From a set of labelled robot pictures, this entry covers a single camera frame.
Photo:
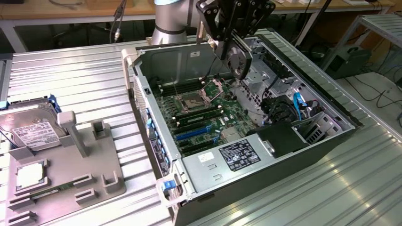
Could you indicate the graphics card with fan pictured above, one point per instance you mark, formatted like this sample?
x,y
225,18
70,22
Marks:
x,y
239,61

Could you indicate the metal socket cover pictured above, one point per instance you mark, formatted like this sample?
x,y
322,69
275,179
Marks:
x,y
214,89

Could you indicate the grey metal disk bay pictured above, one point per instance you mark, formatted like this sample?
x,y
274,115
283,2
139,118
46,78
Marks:
x,y
254,94

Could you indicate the CPU socket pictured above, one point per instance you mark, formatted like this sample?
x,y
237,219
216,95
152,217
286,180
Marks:
x,y
192,101

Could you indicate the black box on floor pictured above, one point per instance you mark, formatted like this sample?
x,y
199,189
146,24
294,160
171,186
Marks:
x,y
349,63

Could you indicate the green motherboard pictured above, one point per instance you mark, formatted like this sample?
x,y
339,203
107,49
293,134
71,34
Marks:
x,y
226,115

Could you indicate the black installed RAM stick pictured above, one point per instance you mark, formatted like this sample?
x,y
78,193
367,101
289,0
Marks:
x,y
196,113
200,118

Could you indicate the metal slat shelf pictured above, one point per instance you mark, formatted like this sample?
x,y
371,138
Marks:
x,y
383,26

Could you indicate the black office chair base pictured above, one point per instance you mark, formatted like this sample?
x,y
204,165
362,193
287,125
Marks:
x,y
84,30

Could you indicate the silver chipset heat sink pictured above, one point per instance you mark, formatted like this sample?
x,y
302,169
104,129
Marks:
x,y
233,134

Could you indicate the blue expansion slot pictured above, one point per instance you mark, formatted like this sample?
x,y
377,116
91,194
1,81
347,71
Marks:
x,y
192,133

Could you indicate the wooden desk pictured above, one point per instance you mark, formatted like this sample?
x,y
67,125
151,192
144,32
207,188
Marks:
x,y
78,9

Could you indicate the white round table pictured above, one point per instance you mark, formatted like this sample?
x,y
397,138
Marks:
x,y
370,94

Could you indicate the black expansion slot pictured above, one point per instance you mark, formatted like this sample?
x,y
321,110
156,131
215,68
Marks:
x,y
198,146

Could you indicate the grey power supply unit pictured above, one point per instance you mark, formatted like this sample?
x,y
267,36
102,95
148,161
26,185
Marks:
x,y
219,164

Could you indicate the open black PC case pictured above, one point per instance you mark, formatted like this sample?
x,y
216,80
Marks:
x,y
251,169

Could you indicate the blue plastic disk carrier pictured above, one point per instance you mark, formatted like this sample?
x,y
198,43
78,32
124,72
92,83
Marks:
x,y
54,102

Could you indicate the blue case latch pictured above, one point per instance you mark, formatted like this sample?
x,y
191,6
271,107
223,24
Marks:
x,y
167,184

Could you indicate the hard disk with white label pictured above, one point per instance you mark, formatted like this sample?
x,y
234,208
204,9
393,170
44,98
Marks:
x,y
31,131

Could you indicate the grey plastic parts rack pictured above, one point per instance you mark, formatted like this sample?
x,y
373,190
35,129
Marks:
x,y
63,164

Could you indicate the silver CPU chip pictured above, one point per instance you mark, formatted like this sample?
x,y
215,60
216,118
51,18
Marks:
x,y
30,175

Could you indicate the green RAM stick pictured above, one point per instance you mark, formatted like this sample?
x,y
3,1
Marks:
x,y
51,190

